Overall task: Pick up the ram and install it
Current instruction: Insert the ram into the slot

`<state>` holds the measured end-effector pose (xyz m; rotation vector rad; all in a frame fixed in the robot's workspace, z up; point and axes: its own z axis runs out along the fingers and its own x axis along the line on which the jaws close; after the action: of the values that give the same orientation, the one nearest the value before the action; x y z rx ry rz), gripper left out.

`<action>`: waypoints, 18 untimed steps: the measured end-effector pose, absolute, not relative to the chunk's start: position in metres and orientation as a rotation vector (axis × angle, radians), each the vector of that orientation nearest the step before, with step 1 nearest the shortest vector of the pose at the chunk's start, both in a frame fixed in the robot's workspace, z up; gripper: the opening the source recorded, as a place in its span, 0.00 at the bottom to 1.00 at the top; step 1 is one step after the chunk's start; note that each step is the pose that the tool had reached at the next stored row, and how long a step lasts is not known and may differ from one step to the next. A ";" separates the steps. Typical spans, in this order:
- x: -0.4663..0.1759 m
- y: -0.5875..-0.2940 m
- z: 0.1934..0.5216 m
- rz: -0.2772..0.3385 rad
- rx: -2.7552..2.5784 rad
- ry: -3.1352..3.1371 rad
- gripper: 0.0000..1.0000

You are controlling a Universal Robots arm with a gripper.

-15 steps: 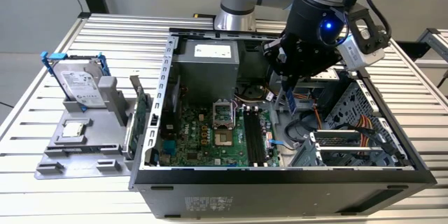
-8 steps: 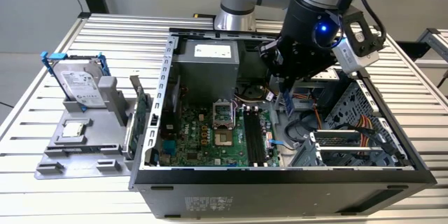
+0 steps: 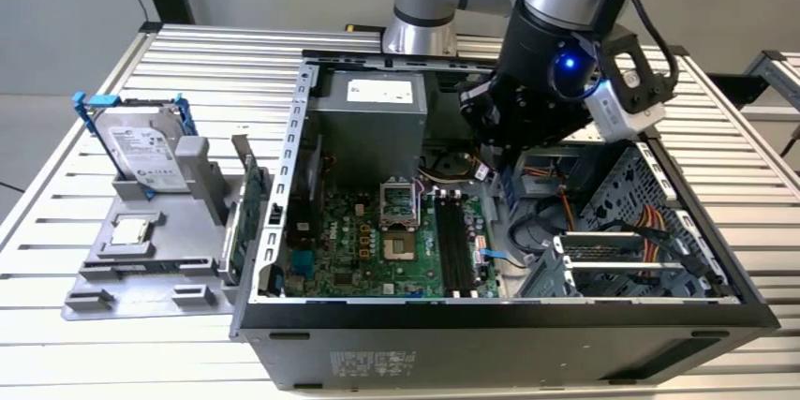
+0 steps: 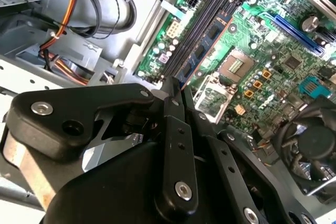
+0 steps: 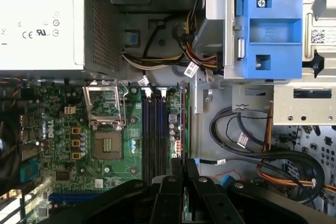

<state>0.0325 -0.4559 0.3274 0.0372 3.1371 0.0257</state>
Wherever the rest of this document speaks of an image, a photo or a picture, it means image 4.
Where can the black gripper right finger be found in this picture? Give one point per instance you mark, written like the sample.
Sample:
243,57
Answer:
225,155

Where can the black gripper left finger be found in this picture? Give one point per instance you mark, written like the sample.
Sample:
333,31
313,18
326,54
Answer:
78,103

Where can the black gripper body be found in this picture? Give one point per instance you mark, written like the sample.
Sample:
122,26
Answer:
110,197

